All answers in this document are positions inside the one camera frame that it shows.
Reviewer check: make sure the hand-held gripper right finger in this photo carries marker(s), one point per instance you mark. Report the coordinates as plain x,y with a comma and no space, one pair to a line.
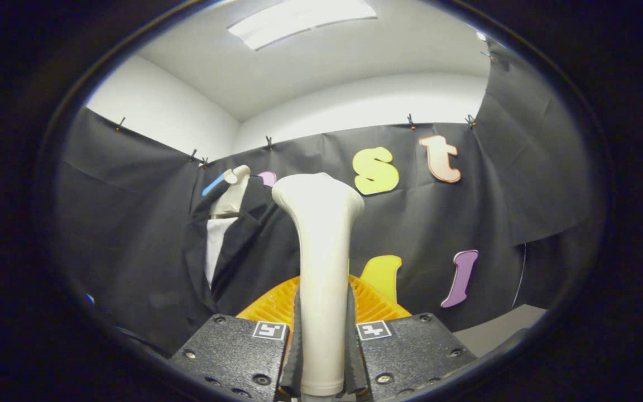
353,357

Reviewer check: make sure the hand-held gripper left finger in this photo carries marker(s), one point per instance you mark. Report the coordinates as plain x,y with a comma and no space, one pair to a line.
294,357

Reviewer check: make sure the white garment steamer head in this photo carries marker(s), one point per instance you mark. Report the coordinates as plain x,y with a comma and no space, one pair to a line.
321,262

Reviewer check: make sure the black suit jacket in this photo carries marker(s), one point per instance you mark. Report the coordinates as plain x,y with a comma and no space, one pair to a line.
254,262

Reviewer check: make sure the white shirt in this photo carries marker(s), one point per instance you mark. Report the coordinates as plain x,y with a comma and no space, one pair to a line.
216,240

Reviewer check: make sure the grey cabinet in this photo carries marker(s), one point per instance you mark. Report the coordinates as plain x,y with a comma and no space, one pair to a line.
494,329

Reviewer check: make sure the black backdrop cloth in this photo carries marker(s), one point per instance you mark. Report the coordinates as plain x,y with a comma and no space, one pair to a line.
132,223

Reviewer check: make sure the row of black clips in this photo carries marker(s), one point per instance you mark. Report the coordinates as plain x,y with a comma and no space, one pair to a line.
269,143

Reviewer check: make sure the ceiling light panel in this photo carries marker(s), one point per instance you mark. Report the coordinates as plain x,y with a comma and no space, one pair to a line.
299,19

